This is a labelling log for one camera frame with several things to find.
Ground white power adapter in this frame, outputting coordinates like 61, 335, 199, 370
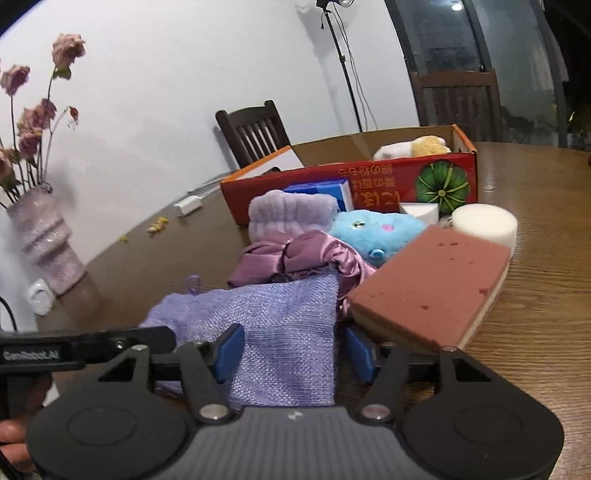
175, 195, 204, 216

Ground brown and white sponge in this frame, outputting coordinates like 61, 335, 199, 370
347, 224, 512, 356

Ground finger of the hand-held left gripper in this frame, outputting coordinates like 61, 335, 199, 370
69, 325, 178, 358

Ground person's left hand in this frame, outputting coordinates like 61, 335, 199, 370
0, 418, 37, 470

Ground lavender mesh pouch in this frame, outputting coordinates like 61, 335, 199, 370
139, 268, 341, 409

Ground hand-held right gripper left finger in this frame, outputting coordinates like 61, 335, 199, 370
97, 323, 247, 425

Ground yellow crumbs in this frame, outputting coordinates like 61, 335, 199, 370
119, 215, 170, 241

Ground black light stand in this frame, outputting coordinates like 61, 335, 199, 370
314, 0, 365, 132

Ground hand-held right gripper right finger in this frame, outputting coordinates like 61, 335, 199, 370
344, 325, 492, 425

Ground lavender fluffy headband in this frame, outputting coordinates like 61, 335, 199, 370
248, 189, 340, 243

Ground white cylinder sponge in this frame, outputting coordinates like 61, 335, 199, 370
451, 203, 519, 257

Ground dark wooden chair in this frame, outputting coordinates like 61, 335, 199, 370
215, 99, 293, 169
409, 69, 504, 144

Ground blue plush toy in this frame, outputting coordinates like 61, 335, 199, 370
329, 209, 428, 269

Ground dried pink roses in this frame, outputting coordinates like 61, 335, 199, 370
0, 32, 88, 204

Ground glass door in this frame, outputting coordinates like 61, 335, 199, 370
385, 0, 591, 148

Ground blue and white sponge block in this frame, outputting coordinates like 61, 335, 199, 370
283, 179, 355, 213

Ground red cardboard box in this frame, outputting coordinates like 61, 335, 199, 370
219, 124, 478, 227

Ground white wedge sponge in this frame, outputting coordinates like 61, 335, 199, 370
399, 202, 440, 227

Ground white wall plug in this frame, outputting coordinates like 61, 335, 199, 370
27, 278, 57, 316

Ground black cable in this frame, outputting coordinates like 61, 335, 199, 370
0, 295, 19, 333

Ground white and yellow plush toy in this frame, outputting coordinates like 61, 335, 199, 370
373, 135, 452, 161

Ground purple satin scrunchie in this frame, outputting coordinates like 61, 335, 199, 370
227, 229, 377, 319

